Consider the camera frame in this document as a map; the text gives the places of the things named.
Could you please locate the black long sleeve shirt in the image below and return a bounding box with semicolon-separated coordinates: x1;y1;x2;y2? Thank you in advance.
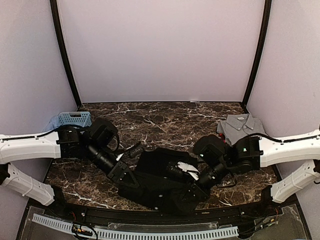
118;147;210;215

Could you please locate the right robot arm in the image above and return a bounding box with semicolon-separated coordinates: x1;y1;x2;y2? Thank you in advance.
193;129;320;217

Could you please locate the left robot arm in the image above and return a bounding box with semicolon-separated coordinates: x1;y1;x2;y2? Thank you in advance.
0;122;140;218

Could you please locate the red black folded shirt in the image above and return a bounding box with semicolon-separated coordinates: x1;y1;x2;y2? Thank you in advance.
218;133;226;143

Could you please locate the light blue plastic basket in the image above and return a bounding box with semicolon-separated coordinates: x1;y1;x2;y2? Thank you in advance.
58;111;92;127

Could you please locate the grey folded shirt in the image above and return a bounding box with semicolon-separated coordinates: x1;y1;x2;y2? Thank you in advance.
216;114;265;146

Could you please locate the light blue shirt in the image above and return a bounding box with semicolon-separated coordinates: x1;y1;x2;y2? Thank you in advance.
43;116;61;132

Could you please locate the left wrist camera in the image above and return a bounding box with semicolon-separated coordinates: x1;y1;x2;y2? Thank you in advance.
88;118;120;150

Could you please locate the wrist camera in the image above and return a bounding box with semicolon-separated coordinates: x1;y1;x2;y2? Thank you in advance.
88;118;120;150
192;134;226;165

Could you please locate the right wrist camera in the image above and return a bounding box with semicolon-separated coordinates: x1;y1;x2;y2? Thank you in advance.
192;134;226;165

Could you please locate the white slotted cable duct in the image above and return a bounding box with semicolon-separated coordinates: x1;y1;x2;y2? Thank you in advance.
32;212;240;240

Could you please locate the black front rail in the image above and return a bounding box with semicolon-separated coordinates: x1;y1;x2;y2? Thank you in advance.
27;193;283;227

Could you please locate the right acrylic base plate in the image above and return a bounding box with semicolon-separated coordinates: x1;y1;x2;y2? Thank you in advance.
250;204;308;240

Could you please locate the acrylic base plate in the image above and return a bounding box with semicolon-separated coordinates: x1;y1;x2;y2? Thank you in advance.
250;204;308;240
16;205;76;240

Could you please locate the left acrylic base plate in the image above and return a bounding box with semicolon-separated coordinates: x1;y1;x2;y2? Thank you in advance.
16;205;76;240

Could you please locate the left black frame post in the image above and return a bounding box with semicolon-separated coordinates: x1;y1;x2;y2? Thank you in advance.
49;0;82;108

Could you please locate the black frame post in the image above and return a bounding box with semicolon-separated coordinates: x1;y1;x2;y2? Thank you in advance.
49;0;82;108
240;0;272;113

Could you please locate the right black frame post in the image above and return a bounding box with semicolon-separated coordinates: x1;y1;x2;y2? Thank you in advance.
240;0;272;113

